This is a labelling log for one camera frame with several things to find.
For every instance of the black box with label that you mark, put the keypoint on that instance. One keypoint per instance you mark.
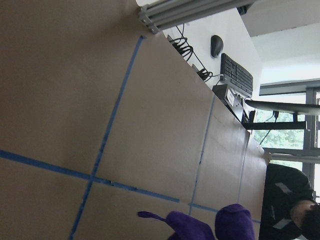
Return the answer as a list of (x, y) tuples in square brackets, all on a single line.
[(229, 99)]

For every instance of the black usb hub orange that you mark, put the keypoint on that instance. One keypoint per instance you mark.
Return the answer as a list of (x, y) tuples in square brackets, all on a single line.
[(181, 45)]

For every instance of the black keyboard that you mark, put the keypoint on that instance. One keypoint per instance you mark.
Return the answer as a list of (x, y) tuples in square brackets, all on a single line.
[(236, 75)]

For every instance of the black computer mouse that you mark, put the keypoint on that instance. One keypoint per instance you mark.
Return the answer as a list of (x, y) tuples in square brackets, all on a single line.
[(216, 46)]

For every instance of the seated person in black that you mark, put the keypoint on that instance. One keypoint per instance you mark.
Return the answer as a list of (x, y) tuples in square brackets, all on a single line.
[(288, 209)]

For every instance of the aluminium frame post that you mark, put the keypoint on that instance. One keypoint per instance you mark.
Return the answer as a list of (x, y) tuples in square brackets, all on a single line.
[(165, 14)]

